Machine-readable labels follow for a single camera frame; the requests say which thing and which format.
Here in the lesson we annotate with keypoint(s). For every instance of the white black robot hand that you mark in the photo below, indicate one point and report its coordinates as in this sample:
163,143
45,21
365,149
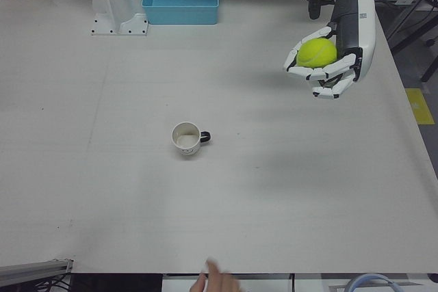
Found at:
362,22

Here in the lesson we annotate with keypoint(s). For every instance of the human hand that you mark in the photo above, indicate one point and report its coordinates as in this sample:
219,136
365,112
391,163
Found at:
214,280

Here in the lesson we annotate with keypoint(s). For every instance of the aluminium extrusion bar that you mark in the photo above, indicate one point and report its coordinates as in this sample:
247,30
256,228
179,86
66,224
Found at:
34,268

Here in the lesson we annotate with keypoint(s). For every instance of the yellow-green tennis ball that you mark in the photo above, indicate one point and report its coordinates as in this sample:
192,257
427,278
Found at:
316,52

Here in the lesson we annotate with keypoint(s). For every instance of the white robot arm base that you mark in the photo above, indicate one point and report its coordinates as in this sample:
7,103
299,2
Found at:
113,1

